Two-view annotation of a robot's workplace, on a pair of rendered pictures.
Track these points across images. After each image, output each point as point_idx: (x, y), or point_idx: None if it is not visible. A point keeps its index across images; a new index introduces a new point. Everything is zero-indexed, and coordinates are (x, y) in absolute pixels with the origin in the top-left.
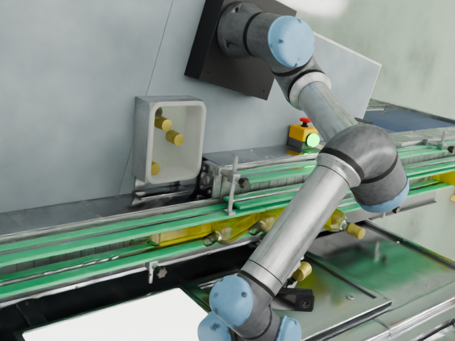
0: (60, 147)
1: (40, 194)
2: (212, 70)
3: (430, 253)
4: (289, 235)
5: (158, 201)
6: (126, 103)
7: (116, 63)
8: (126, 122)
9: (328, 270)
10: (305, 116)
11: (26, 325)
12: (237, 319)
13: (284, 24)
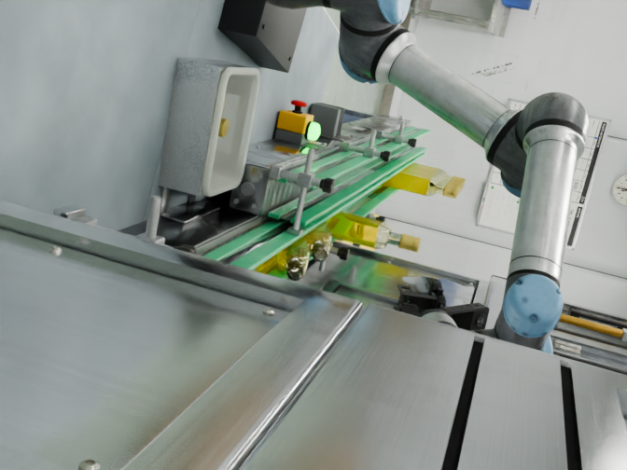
0: (104, 141)
1: None
2: (265, 23)
3: (431, 269)
4: (559, 220)
5: (207, 224)
6: (168, 69)
7: (169, 2)
8: (165, 100)
9: (381, 298)
10: (288, 98)
11: None
12: (553, 324)
13: None
